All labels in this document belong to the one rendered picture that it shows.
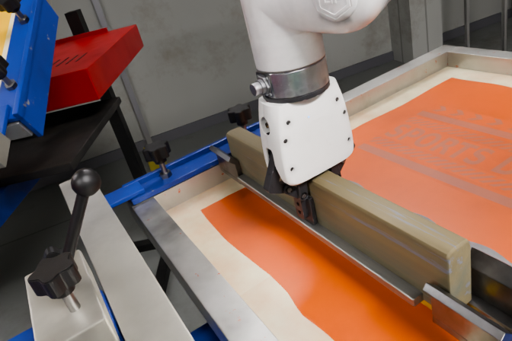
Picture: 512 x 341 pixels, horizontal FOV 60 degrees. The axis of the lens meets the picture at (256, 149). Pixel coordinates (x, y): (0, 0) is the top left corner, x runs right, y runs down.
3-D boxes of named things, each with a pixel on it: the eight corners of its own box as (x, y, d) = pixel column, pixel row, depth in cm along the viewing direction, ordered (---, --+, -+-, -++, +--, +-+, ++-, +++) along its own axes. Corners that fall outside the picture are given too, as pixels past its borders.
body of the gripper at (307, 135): (274, 101, 43) (295, 195, 48) (352, 66, 47) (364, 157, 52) (237, 87, 49) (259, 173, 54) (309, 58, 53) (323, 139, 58)
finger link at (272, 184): (252, 181, 48) (283, 202, 52) (292, 123, 49) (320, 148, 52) (247, 177, 49) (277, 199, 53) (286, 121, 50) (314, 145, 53)
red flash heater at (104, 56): (37, 76, 179) (24, 48, 174) (145, 49, 176) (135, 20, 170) (-52, 141, 125) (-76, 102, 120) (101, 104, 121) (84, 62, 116)
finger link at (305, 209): (287, 190, 50) (298, 236, 53) (309, 178, 51) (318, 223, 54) (272, 180, 53) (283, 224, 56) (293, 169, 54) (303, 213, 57)
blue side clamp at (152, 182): (276, 147, 87) (269, 115, 84) (291, 154, 83) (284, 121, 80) (136, 218, 76) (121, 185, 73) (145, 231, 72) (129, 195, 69)
